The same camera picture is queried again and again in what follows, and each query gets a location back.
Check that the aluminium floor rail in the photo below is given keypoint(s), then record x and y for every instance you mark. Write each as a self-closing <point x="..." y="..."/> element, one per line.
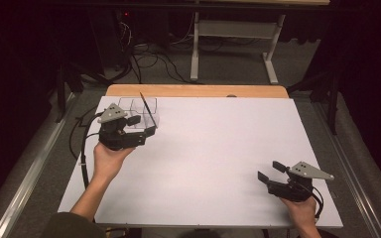
<point x="29" y="178"/>
<point x="354" y="165"/>

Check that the white desk frame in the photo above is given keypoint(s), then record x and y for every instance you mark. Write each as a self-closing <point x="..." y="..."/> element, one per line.
<point x="234" y="29"/>

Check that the olive green sleeve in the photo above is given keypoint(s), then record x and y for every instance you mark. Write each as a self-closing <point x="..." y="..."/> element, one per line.
<point x="72" y="226"/>

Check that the clear acrylic organizer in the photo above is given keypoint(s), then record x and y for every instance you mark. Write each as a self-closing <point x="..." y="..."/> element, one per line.
<point x="145" y="107"/>

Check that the black makeup brush gold ferrule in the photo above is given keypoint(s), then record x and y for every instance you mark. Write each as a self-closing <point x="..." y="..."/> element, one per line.
<point x="148" y="110"/>

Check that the person's right hand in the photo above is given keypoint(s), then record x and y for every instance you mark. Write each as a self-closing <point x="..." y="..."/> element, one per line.
<point x="302" y="211"/>

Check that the person's left hand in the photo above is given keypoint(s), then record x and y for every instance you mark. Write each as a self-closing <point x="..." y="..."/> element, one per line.
<point x="107" y="162"/>

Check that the black metal stand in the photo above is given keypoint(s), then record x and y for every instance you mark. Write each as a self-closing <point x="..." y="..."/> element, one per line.
<point x="67" y="89"/>
<point x="327" y="95"/>

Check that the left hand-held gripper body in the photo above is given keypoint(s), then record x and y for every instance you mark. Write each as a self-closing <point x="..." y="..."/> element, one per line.
<point x="119" y="137"/>

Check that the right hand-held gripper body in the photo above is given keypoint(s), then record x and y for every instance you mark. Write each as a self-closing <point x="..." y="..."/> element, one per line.
<point x="294" y="190"/>

